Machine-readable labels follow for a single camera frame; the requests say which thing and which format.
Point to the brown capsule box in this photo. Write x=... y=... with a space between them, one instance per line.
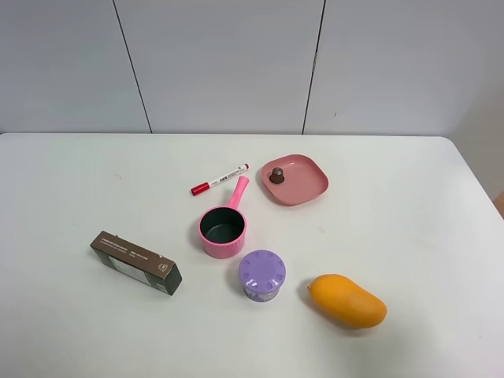
x=137 y=262

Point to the brown coffee capsule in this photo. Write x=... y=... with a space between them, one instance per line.
x=277 y=176

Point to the pink square plate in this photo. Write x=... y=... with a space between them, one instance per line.
x=304 y=180

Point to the pink toy saucepan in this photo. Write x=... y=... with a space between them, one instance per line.
x=223 y=228

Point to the red whiteboard marker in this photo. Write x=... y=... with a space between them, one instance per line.
x=219 y=180

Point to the purple lidded jar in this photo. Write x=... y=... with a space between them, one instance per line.
x=262 y=273

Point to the yellow mango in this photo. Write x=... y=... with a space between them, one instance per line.
x=346 y=302

